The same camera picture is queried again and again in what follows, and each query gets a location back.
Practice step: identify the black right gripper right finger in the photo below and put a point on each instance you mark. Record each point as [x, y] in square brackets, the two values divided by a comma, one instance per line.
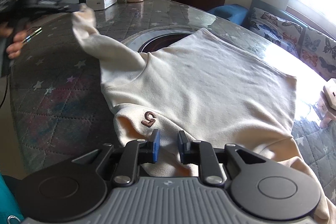
[205, 156]

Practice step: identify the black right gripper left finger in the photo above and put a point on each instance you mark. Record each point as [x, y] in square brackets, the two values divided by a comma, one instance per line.
[136, 153]

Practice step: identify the cream sweater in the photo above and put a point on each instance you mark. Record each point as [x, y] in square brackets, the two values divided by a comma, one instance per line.
[202, 85]

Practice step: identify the person's left hand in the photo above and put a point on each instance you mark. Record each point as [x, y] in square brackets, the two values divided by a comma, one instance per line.
[14, 49]

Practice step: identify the black round induction cooktop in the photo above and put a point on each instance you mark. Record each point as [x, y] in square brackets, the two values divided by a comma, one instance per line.
[161, 41]

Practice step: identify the white tissue box on table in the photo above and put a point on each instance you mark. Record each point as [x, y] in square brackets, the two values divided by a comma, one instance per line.
[329, 91]

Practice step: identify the blue sofa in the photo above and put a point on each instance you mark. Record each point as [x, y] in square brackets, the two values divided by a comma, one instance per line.
[239, 15]

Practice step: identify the left butterfly print cushion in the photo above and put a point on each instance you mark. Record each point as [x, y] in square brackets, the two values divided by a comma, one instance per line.
[281, 32]

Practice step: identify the butterfly print cushion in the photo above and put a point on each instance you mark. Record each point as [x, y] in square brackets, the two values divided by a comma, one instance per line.
[281, 32]
[318, 51]

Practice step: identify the right butterfly print cushion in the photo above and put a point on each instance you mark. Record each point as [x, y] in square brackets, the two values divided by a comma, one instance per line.
[318, 51]

